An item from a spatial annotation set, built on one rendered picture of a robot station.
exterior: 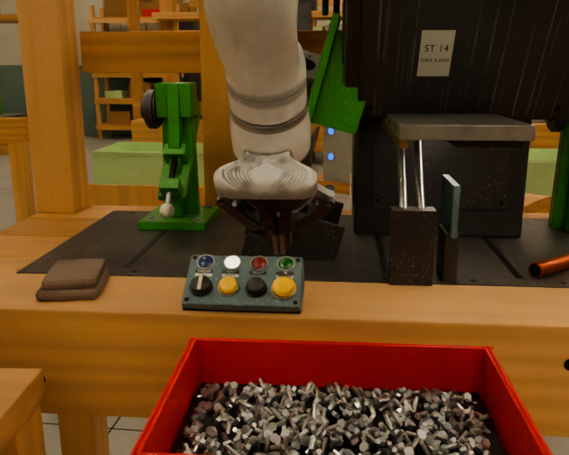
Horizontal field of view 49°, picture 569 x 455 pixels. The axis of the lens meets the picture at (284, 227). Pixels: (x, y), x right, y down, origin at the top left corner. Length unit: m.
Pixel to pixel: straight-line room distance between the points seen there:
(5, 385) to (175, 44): 0.89
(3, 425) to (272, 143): 0.40
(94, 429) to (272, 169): 1.22
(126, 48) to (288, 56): 1.00
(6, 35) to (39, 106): 11.36
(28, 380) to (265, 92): 0.45
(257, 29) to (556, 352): 0.54
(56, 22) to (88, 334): 0.79
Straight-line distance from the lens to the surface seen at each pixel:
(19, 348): 0.89
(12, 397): 0.76
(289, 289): 0.77
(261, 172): 0.54
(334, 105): 0.95
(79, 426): 1.68
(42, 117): 1.46
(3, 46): 12.85
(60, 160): 1.46
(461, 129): 0.78
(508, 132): 0.79
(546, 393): 0.85
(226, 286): 0.78
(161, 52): 1.46
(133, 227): 1.22
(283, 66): 0.50
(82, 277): 0.86
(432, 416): 0.62
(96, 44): 1.50
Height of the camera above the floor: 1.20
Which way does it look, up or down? 14 degrees down
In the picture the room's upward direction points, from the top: straight up
